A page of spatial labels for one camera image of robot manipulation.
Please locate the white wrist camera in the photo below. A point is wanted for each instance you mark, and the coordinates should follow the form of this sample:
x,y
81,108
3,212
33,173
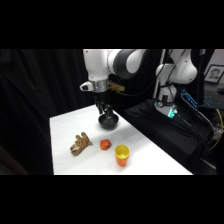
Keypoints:
x,y
86,86

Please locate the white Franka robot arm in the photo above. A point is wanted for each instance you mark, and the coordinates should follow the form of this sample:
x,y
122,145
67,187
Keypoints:
x,y
100,65

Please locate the black bowl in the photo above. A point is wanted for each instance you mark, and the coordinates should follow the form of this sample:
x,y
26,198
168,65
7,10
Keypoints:
x,y
108,122

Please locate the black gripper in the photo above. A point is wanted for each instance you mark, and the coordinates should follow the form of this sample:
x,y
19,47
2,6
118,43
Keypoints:
x,y
100,98

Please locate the framed portrait picture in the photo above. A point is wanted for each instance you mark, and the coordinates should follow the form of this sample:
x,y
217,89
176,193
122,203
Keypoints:
x,y
213,74

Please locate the yellow and orange cup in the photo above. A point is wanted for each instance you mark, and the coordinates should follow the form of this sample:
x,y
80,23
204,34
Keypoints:
x,y
122,155

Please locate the red ball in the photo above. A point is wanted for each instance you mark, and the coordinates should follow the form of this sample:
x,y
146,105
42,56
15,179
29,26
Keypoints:
x,y
105,144

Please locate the black curtain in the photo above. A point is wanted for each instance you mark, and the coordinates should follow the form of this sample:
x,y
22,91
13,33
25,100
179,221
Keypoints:
x,y
40,100

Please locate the blue lit control box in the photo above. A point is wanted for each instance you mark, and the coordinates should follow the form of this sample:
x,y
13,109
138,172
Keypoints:
x,y
188,99

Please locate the brown striped plush toy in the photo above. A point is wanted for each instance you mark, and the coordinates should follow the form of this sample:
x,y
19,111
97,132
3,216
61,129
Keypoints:
x,y
80,144

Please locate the black robot stand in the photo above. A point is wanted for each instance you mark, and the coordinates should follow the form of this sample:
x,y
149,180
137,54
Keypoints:
x,y
166,133

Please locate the small green light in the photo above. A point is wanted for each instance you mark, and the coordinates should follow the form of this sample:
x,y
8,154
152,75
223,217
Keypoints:
x,y
171,113

